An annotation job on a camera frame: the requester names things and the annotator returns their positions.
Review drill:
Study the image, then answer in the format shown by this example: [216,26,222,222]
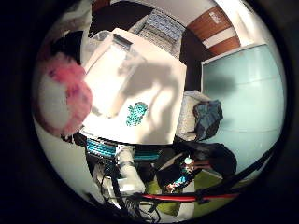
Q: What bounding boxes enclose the pink plush toy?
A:
[32,50,93,138]

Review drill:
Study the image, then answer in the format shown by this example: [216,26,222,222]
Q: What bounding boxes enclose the teal spotted plush toy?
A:
[125,101,150,128]

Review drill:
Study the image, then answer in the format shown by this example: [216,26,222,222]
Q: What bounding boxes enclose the blue-white patterned rug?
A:
[129,8,186,60]

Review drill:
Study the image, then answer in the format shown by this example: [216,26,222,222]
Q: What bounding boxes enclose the white speckled chair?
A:
[176,90,213,143]

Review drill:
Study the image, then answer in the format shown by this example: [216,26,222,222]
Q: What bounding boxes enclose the blue-grey jacket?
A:
[192,99,224,142]

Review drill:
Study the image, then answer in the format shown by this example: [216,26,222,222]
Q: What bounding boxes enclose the white upright panel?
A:
[178,180,198,219]

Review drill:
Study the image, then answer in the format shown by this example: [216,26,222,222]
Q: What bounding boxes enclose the person in dark clothes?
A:
[174,141,238,185]

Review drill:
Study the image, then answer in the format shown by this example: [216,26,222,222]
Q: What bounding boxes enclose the red cable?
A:
[140,192,241,203]

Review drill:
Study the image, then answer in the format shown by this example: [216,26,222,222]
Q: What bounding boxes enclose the black cable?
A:
[199,146,278,201]

